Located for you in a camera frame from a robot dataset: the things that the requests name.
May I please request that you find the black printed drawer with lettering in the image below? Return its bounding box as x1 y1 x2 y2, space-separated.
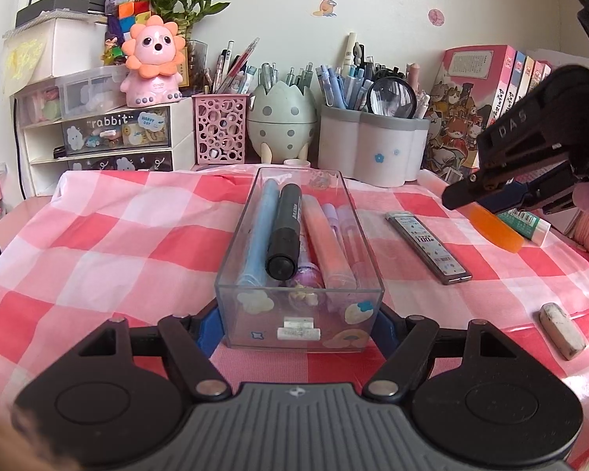
61 106 172 154

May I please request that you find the black flat box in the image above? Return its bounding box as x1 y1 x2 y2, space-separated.
15 0 109 27

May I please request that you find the green bamboo plant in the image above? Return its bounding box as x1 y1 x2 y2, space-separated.
150 0 229 40

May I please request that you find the purple patterned pen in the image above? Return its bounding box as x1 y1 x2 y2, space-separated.
289 262 322 288

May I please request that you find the white green glue stick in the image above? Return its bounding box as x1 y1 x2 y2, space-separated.
496 208 552 247

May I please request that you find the pink spine book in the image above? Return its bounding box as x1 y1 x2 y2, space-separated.
530 61 553 91

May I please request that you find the pink perforated pen holder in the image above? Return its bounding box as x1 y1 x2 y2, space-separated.
192 93 252 166

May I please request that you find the clear plastic stationery box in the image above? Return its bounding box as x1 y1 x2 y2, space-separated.
214 167 384 351

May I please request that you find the blue highlighter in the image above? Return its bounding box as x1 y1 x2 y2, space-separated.
239 179 280 288

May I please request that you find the magnifying glass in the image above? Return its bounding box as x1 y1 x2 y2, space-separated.
366 77 418 119

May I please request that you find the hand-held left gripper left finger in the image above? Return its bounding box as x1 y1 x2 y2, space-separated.
77 299 232 400

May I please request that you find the white storage box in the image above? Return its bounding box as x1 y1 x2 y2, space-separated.
2 10 111 82

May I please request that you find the purple highlighter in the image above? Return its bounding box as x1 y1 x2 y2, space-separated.
322 203 370 286

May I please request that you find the pink white checkered tablecloth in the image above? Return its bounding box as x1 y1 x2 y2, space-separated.
0 164 589 471

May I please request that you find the pink highlighter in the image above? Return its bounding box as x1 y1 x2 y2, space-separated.
302 195 350 290

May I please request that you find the grey egg-shaped pen holder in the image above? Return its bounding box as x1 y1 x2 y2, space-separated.
247 81 319 166

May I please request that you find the small clear storage drawer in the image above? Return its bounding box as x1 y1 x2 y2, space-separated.
17 78 64 126

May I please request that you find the bundle of grey pens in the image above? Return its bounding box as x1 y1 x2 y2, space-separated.
258 62 321 94

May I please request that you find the white flower-shaped pen holder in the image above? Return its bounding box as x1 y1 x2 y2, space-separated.
316 103 430 188

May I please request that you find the black marker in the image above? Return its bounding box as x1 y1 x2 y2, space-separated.
266 184 302 280

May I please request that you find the bundle of red black pens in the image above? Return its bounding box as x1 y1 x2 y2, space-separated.
203 37 261 96

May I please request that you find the grey pencil lead case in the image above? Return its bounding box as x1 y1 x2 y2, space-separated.
386 212 473 285

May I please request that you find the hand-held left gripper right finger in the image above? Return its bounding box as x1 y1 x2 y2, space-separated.
363 304 515 400

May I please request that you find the cream spine book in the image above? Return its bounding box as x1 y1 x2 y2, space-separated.
518 56 537 104

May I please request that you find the dirty white eraser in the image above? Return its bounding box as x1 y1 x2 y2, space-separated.
539 303 586 360

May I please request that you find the bundle of blue white pens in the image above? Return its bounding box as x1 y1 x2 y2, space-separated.
316 33 430 121

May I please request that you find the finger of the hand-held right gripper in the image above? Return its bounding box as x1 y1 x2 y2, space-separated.
442 154 577 213
520 177 589 217

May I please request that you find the glass vase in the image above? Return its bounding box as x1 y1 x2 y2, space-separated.
184 39 209 94

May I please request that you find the wide clear storage drawer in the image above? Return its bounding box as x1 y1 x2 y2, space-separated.
59 65 128 109

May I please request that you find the pink illustrated book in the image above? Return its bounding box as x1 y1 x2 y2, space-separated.
422 45 517 182

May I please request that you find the colourful puzzle cube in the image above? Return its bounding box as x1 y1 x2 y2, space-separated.
115 0 153 25

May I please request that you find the blue spine book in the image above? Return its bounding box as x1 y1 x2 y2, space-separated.
491 51 527 121

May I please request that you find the pink lion toy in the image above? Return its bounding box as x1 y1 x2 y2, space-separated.
119 16 187 108

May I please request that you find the yellow lace paper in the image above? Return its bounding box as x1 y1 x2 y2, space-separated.
0 37 47 96

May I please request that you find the white desktop drawer organizer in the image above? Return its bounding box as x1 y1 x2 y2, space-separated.
15 102 197 197

